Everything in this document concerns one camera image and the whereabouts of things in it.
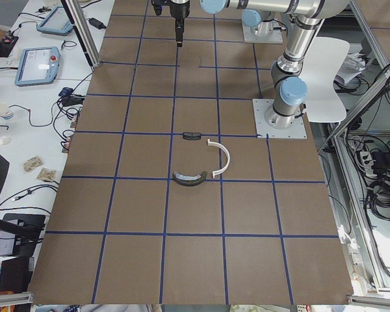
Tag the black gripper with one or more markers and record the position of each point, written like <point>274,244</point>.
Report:
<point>178,8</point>

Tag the black power adapter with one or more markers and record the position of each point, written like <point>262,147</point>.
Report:
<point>96,23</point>

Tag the black brake pad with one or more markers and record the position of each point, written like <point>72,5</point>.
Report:
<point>191,136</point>

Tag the far blue teach pendant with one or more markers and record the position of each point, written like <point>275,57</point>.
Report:
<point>57,22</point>

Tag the blue teach pendant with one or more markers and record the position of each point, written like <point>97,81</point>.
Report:
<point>38,66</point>
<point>57,22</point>

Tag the blue checkered pouch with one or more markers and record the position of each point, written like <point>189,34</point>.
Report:
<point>65,92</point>

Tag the near blue teach pendant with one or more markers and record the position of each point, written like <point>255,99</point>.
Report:
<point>38,66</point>

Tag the white plastic chair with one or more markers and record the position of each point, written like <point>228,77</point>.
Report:
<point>323,60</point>

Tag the green curved brake shoe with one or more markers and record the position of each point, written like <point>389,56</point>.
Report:
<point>189,181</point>

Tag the white paper cup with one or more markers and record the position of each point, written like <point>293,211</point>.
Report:
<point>5,112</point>

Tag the brown packet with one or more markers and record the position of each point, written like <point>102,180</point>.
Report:
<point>32,163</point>
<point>47,175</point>

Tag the black monitor stand base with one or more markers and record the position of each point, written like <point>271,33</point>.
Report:
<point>20,233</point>

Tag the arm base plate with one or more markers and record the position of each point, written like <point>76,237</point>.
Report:
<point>274,38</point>
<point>268,124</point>

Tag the aluminium frame post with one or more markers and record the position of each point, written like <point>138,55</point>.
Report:
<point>77,19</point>

